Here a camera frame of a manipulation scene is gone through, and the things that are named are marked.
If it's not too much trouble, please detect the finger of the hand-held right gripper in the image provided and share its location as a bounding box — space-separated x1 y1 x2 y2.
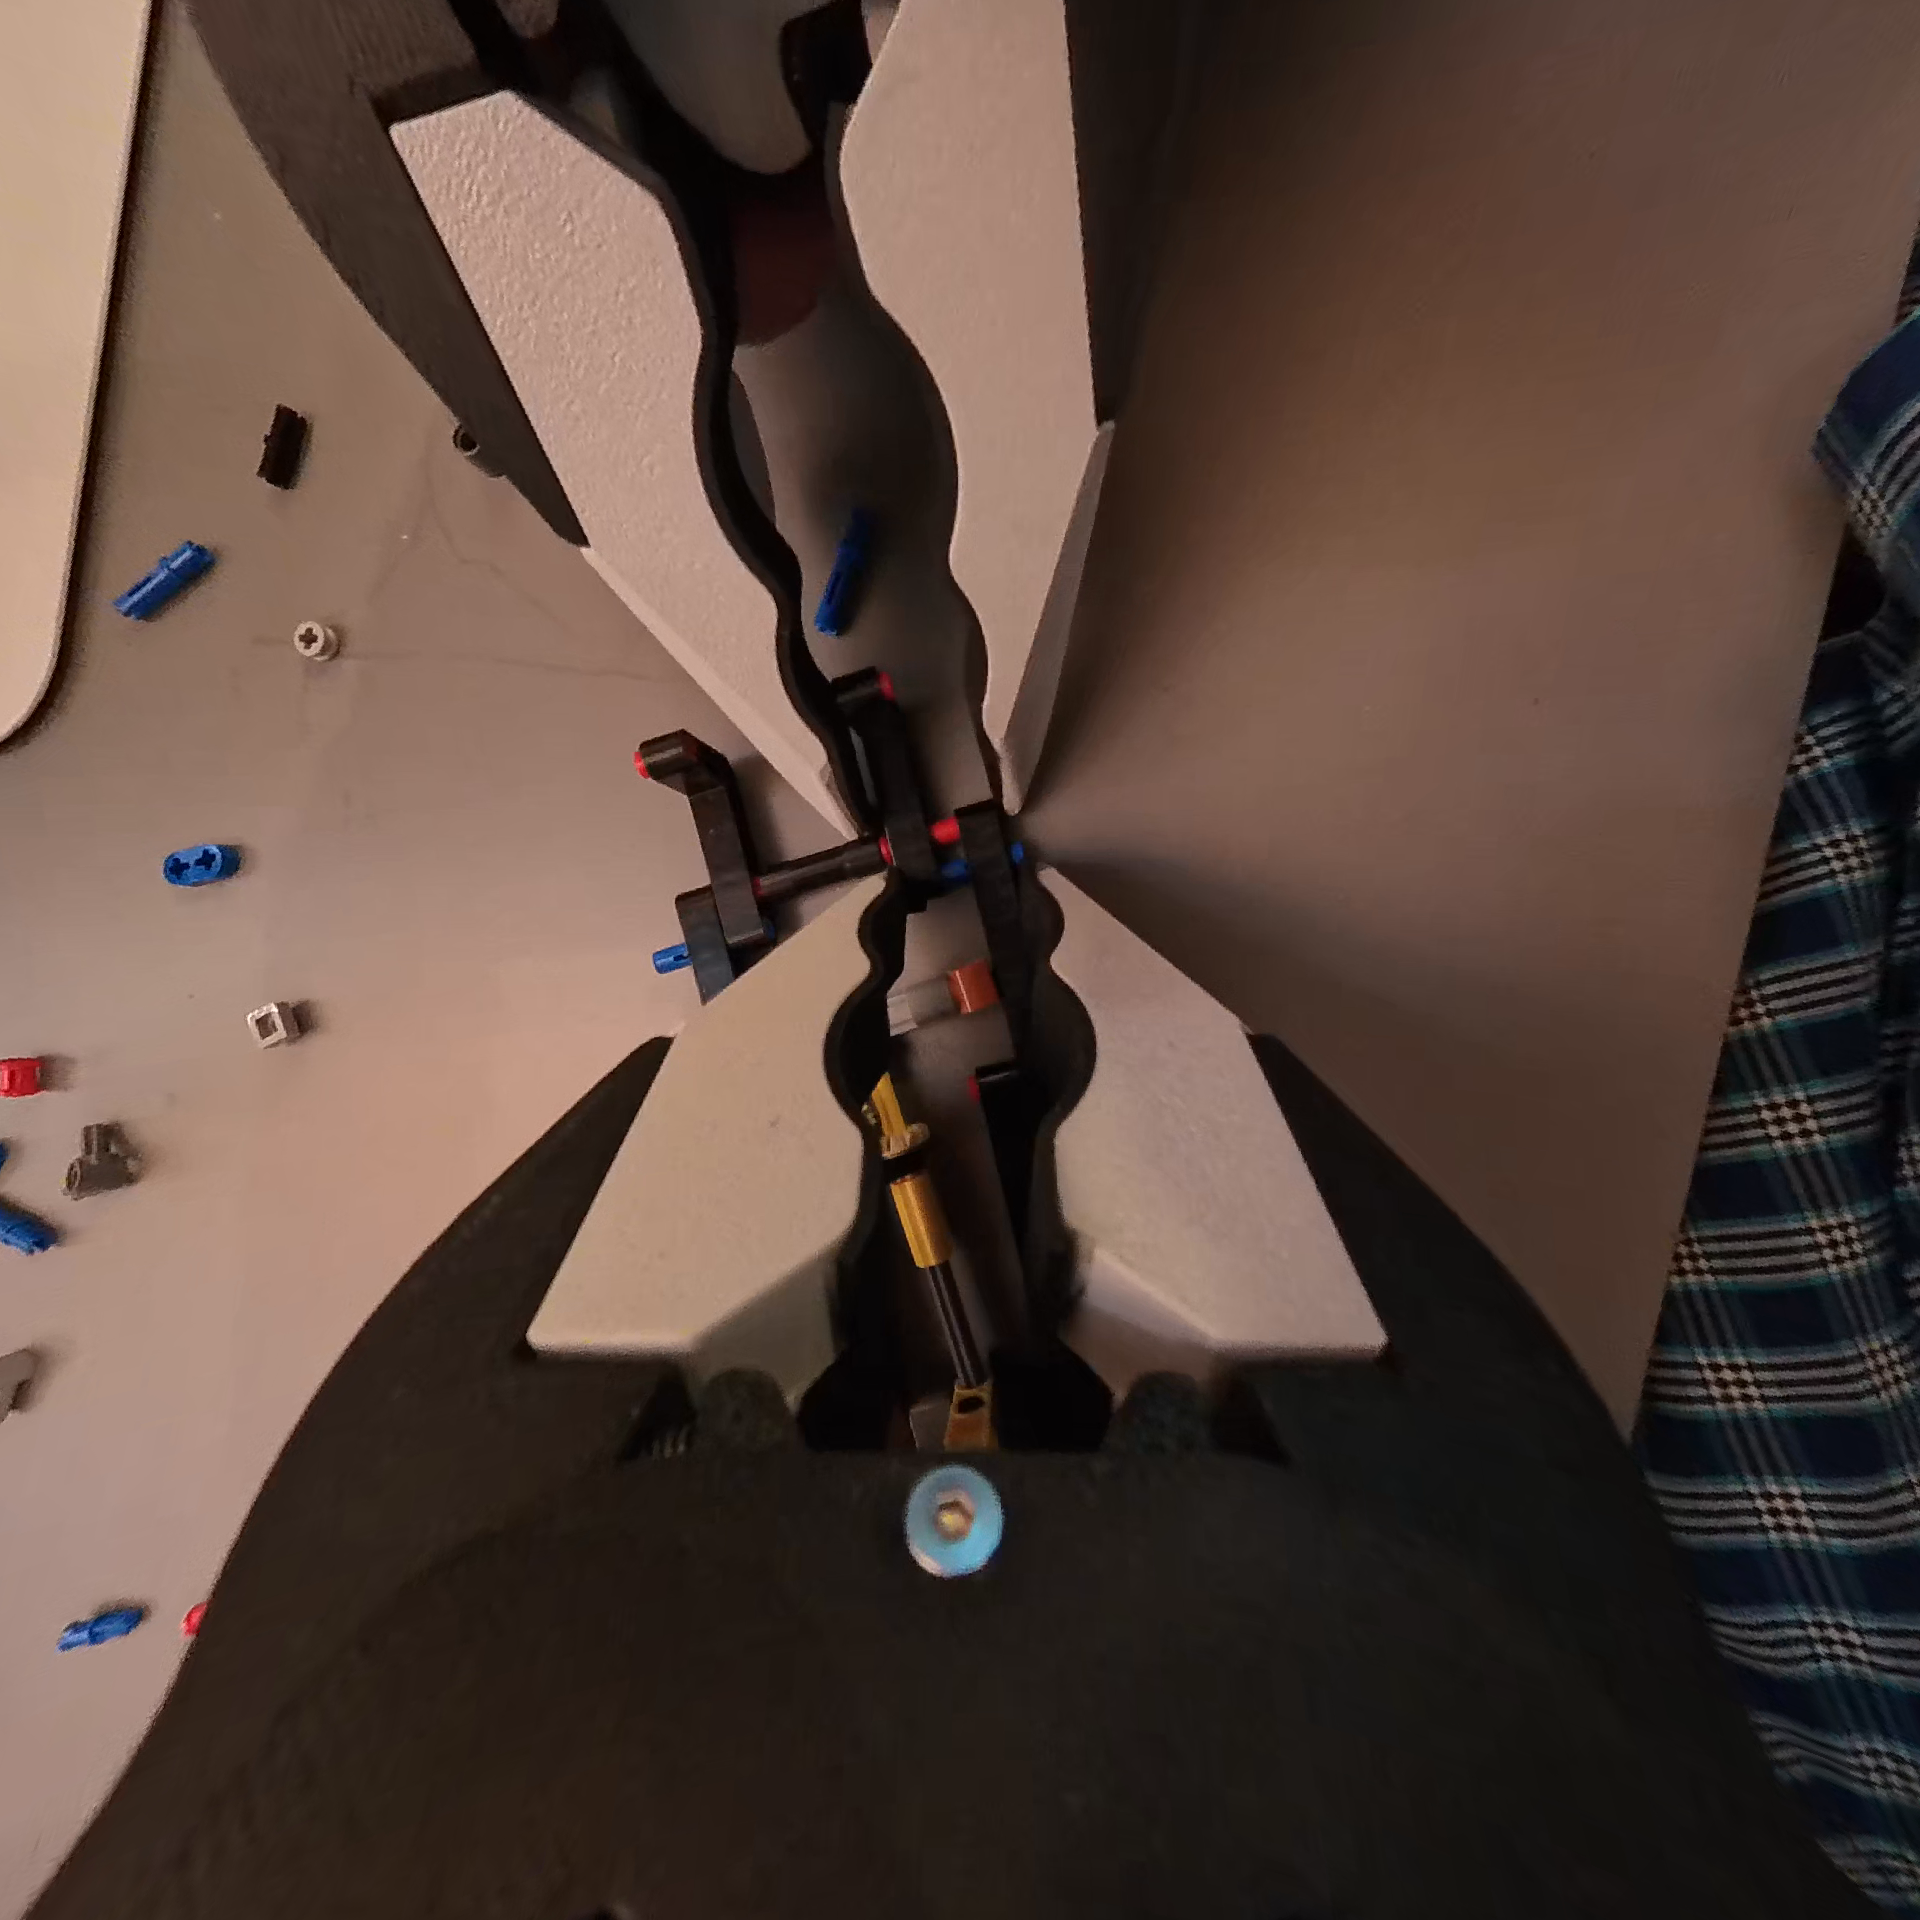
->
387 85 881 842
823 0 1122 812

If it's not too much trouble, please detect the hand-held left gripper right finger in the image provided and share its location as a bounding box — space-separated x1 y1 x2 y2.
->
1034 865 1390 1446

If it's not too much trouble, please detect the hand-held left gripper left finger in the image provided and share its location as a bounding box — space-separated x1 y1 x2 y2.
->
524 869 910 1446

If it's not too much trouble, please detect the black lego liftarm blue pin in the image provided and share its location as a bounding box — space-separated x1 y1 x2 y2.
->
630 727 782 1007

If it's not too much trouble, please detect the black lego chassis assembly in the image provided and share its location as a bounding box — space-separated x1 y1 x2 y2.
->
824 802 1083 1454

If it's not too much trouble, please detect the black lego liftarm axle tube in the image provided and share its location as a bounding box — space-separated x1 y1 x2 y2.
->
750 668 966 905

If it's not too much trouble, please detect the person's plaid shirt torso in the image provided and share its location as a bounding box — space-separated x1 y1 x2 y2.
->
1633 240 1920 1920

